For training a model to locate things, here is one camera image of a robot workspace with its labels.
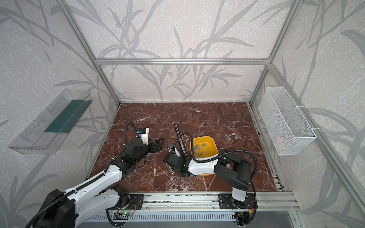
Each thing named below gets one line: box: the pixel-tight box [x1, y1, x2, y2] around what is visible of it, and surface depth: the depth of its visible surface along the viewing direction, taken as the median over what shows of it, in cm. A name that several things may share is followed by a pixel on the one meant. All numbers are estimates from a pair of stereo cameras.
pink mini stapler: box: [167, 143, 174, 153], surface depth 77 cm
